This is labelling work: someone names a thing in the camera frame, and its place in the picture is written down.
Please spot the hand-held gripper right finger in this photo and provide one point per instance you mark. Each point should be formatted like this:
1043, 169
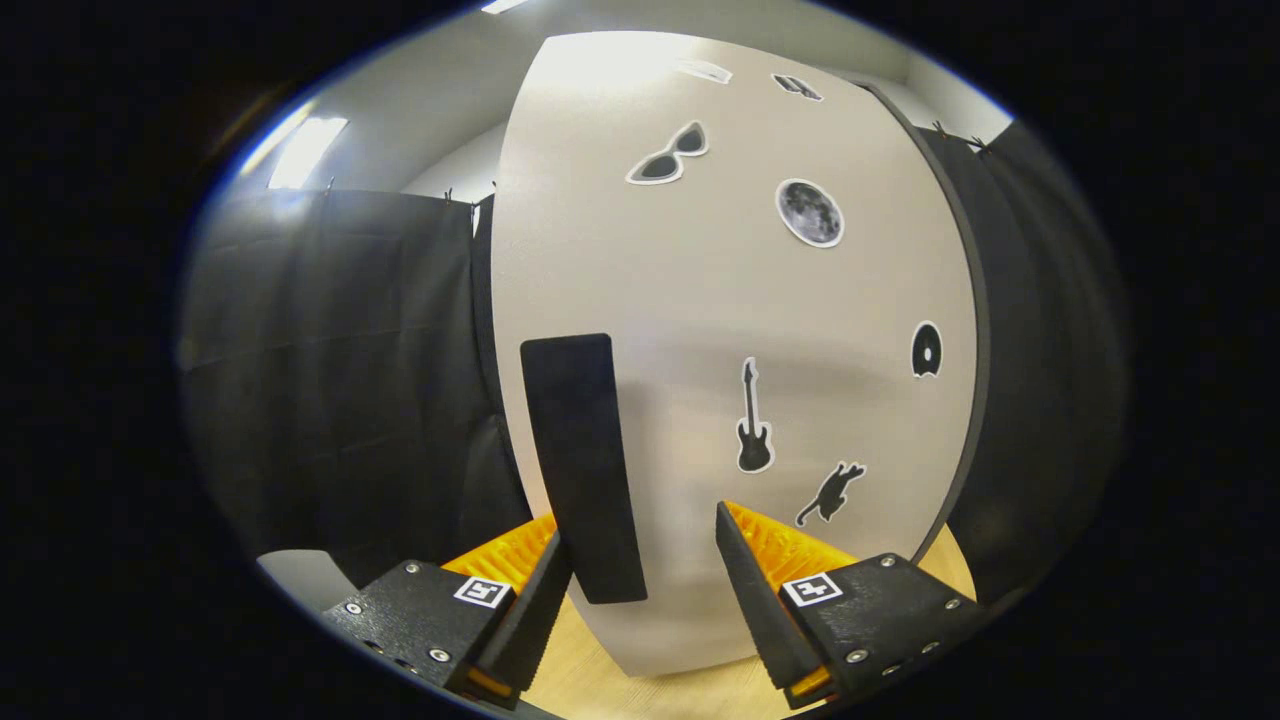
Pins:
760, 600

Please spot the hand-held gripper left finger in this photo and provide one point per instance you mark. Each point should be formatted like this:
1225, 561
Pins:
530, 620

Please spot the beige shoe cabinet door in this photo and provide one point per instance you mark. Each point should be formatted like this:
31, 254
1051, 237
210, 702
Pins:
680, 300

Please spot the black backdrop cloth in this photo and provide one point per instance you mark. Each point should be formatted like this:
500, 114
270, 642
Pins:
330, 380

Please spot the long ceiling light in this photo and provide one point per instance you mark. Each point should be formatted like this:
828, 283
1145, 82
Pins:
503, 5

